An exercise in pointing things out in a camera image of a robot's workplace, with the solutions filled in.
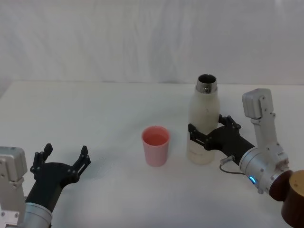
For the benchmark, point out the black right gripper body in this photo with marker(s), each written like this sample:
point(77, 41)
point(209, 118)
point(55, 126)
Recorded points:
point(228, 140)

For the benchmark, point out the cream vacuum bottle steel neck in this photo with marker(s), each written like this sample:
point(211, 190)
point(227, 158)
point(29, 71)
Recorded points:
point(204, 107)

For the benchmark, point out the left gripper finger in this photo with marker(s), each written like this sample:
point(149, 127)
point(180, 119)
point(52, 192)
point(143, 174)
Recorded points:
point(39, 160)
point(82, 161)

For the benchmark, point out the white curtain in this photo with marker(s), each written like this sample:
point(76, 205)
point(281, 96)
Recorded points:
point(118, 40)

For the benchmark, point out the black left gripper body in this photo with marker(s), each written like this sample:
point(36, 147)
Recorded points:
point(48, 180)

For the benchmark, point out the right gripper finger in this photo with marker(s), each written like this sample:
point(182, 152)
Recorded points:
point(230, 122)
point(198, 136)

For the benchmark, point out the pink plastic cup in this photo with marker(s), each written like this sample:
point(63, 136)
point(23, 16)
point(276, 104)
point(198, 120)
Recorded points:
point(155, 154)

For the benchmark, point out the white table cloth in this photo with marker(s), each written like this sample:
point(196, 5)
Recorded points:
point(107, 114)

